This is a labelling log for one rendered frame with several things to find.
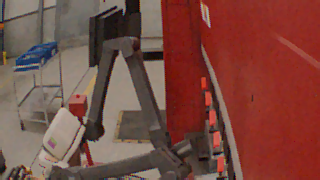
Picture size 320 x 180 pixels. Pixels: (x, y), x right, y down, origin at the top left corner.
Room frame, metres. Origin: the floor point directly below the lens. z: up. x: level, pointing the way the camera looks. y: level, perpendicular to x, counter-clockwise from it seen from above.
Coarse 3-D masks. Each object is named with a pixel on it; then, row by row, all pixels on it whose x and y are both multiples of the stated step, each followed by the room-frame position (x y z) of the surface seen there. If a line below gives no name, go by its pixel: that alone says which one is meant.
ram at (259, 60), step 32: (224, 0) 1.16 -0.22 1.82; (256, 0) 0.70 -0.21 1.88; (288, 0) 0.47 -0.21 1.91; (224, 32) 1.26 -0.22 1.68; (256, 32) 0.74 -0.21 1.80; (288, 32) 0.49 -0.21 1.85; (224, 64) 1.32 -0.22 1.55; (256, 64) 0.77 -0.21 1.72; (288, 64) 0.50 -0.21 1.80; (224, 96) 1.33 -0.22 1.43; (256, 96) 0.77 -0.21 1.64; (288, 96) 0.49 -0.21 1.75; (256, 128) 0.73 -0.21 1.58; (288, 128) 0.47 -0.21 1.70; (256, 160) 0.67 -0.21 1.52; (288, 160) 0.43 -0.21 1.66
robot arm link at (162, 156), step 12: (144, 156) 0.99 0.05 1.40; (156, 156) 0.97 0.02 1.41; (168, 156) 0.98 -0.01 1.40; (84, 168) 1.04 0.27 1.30; (96, 168) 1.02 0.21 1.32; (108, 168) 1.01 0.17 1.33; (120, 168) 1.00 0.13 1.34; (132, 168) 0.99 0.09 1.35; (144, 168) 0.98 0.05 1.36; (156, 168) 0.97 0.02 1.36; (168, 168) 0.94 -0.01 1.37; (180, 168) 0.96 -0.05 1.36
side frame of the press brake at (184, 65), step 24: (168, 0) 2.22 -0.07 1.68; (192, 0) 2.22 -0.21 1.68; (168, 24) 2.22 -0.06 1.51; (192, 24) 2.22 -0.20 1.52; (168, 48) 2.22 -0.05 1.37; (192, 48) 2.22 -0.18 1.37; (168, 72) 2.22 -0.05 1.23; (192, 72) 2.22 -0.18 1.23; (168, 96) 2.22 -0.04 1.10; (192, 96) 2.22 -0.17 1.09; (168, 120) 2.22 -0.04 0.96; (192, 120) 2.22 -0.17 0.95
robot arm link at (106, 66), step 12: (108, 48) 1.52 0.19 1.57; (132, 48) 1.50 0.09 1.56; (108, 60) 1.51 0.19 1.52; (108, 72) 1.51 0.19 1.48; (96, 84) 1.51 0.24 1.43; (108, 84) 1.52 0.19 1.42; (96, 96) 1.50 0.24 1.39; (96, 108) 1.48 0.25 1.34; (96, 120) 1.47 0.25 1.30; (84, 132) 1.45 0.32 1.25; (96, 132) 1.44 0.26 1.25
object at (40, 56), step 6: (24, 54) 4.35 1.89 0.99; (30, 54) 4.33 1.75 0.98; (36, 54) 4.21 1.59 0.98; (42, 54) 4.10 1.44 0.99; (18, 60) 4.00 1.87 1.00; (24, 60) 3.99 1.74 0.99; (30, 60) 3.98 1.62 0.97; (36, 60) 3.97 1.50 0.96; (42, 60) 4.11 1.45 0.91; (36, 66) 3.97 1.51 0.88; (42, 66) 4.10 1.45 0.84
